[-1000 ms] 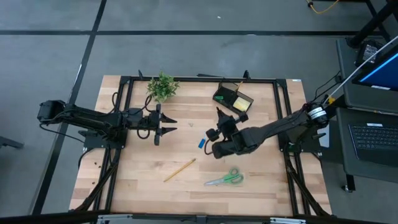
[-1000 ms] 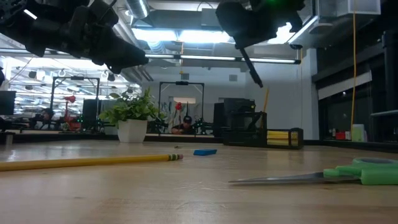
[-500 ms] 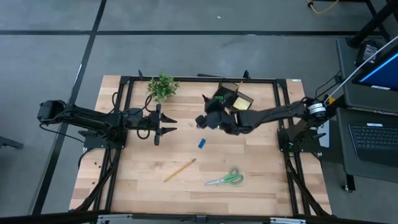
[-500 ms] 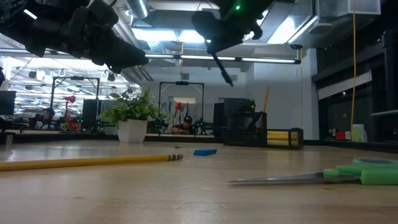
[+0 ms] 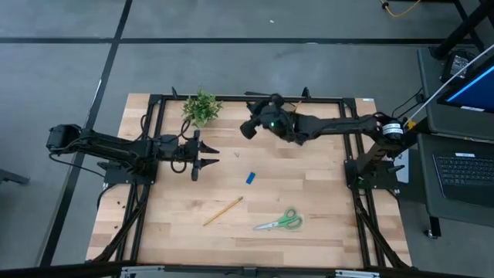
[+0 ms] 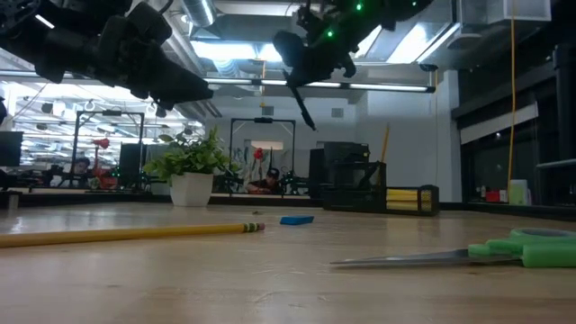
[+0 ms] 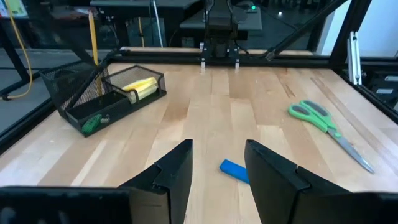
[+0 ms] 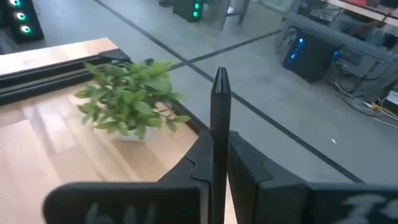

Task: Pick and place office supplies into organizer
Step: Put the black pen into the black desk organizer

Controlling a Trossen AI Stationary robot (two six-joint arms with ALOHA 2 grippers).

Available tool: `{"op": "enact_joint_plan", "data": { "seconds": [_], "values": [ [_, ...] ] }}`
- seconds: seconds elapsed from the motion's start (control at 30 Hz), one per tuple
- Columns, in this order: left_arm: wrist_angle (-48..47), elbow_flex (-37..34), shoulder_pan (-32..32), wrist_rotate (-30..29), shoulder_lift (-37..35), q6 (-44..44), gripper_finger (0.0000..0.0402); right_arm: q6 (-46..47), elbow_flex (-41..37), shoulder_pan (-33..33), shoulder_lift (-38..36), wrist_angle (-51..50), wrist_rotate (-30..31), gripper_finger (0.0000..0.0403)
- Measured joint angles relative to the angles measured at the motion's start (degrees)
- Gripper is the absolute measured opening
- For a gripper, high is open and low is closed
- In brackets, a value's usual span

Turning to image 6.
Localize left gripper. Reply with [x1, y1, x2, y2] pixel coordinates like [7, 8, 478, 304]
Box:
[96, 1, 215, 112]

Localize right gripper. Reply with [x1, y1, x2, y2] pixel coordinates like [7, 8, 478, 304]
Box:
[283, 0, 362, 90]

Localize dark pen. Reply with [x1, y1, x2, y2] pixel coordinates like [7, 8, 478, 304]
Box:
[286, 82, 318, 132]

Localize yellow pencil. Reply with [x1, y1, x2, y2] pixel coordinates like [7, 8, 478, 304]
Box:
[379, 122, 392, 165]
[0, 221, 266, 250]

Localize blue eraser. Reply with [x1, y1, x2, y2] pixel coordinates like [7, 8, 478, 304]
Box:
[279, 214, 316, 227]

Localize green-handled scissors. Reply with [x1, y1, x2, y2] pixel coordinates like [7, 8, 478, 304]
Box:
[329, 226, 576, 270]

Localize black mesh desk organizer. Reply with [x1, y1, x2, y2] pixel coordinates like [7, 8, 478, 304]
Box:
[320, 159, 441, 218]

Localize ceiling light bar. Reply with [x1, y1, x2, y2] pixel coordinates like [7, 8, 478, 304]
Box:
[202, 76, 437, 95]

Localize black background cabinet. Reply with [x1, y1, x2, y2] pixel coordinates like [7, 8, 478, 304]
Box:
[307, 140, 372, 200]

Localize green plant in white pot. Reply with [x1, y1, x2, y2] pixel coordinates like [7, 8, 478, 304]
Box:
[142, 127, 240, 209]

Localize person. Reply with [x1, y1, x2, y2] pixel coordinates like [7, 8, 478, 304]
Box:
[244, 166, 286, 196]
[70, 156, 95, 188]

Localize black background monitor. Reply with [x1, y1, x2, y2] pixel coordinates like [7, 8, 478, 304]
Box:
[0, 130, 24, 168]

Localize pale green box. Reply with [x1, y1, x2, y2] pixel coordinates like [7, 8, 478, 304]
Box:
[508, 178, 529, 207]

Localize black pillar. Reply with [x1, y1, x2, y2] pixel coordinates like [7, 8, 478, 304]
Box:
[553, 42, 576, 163]

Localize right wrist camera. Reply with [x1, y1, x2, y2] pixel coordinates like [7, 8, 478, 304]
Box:
[271, 30, 312, 69]

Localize black gantry frame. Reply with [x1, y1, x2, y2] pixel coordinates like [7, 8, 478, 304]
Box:
[229, 117, 297, 195]
[73, 109, 147, 191]

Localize grey rail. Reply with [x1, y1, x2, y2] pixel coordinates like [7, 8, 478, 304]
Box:
[535, 157, 576, 172]

